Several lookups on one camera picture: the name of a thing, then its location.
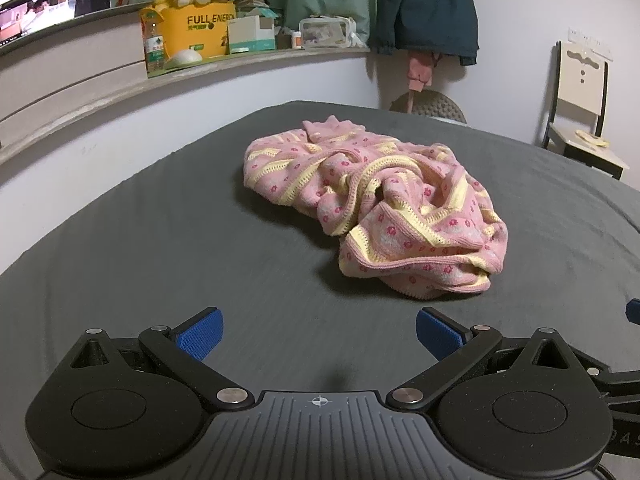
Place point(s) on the grey curved ledge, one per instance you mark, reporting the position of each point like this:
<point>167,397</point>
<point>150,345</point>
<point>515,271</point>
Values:
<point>250,60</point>

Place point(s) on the green ledge mat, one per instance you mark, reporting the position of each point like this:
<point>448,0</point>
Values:
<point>215,60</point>

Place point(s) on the curved computer monitor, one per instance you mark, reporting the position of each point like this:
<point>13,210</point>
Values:
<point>50,5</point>

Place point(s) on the small pill bottle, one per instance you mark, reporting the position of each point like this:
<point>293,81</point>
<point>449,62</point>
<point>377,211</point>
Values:
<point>297,41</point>

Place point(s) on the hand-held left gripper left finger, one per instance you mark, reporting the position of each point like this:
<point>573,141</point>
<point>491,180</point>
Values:
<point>200,334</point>

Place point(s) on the clear zip pouch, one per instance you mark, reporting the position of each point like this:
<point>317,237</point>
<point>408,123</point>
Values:
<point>325,32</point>

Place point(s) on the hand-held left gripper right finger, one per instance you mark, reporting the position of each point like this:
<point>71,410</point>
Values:
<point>440,332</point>

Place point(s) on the cream wooden chair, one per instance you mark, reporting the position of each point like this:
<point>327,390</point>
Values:
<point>580,90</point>

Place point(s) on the dark teal jacket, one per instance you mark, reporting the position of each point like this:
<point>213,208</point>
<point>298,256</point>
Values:
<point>425,10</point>

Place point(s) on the white and teal box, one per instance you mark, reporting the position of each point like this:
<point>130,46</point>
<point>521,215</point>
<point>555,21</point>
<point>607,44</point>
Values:
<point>250,35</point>

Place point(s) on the pink knit sweater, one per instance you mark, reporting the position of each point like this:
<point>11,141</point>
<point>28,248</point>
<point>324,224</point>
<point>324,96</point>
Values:
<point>400,220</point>

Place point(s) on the red packet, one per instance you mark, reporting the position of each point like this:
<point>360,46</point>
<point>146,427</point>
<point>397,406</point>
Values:
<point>155,50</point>

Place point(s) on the white wall hook strip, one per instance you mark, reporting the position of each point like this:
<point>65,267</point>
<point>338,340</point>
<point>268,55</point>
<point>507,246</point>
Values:
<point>590,42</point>

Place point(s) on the yellow cardboard box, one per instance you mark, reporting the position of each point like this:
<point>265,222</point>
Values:
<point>200,35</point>

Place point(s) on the pale yellow cloth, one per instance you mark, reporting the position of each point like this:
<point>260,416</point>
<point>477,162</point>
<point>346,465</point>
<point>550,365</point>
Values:
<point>592,138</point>

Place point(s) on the pink hanging cloth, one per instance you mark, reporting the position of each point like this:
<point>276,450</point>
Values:
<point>422,70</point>

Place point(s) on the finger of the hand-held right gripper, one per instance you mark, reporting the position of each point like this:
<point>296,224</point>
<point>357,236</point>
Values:
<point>620,385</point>
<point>634,312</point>

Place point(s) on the round woven cushion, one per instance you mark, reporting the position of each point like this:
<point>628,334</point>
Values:
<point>430,107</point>

